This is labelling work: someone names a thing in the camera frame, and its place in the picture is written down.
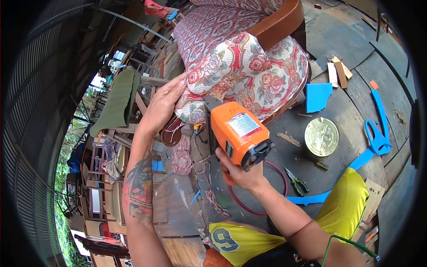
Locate blue foam sheet piece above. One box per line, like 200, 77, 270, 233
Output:
305, 83, 333, 114

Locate person's body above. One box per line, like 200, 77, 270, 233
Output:
243, 230, 367, 267

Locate orange pneumatic staple gun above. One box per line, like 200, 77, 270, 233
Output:
203, 95, 276, 187

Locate blue scissors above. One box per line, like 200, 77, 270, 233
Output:
365, 89, 393, 156

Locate person's left fingers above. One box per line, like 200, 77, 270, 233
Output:
157, 72, 189, 91

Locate green-handled pliers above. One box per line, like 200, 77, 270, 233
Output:
284, 166, 310, 197

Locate wood chip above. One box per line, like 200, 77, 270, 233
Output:
277, 132, 301, 148

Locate pale wooden block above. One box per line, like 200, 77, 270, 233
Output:
327, 62, 338, 88

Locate frayed red white cord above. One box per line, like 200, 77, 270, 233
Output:
204, 188, 231, 220

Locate plywood board with holes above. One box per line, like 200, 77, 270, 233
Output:
362, 178, 386, 223

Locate red cloth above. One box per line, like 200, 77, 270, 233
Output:
144, 0, 171, 19

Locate long blue foam strip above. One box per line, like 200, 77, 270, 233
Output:
286, 148, 376, 206

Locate red air hose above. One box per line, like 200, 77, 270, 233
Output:
227, 160, 288, 216

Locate person's right thumb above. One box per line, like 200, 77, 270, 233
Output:
216, 147, 235, 167

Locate floral upholstered armchair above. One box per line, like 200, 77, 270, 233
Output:
159, 0, 311, 147

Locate red car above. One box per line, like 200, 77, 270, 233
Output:
99, 222, 123, 244

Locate person's legs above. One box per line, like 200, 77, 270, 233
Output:
208, 168, 370, 267

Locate person's left hand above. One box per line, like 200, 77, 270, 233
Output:
138, 72, 189, 136

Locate light wooden slat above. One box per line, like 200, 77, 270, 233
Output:
332, 56, 353, 80

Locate green cushion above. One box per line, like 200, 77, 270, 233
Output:
89, 66, 141, 138

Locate wooden chair frames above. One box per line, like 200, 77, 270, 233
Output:
80, 76, 171, 227

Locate brown wooden block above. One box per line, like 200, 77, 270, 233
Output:
334, 61, 349, 89

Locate gold tin can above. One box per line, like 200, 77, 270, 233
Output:
304, 117, 341, 160

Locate person's left thumb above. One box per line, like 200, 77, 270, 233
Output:
173, 79, 188, 101

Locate person's right hand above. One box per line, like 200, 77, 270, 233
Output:
215, 147, 267, 194

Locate floral fabric bundle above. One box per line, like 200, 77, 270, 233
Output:
171, 135, 195, 176

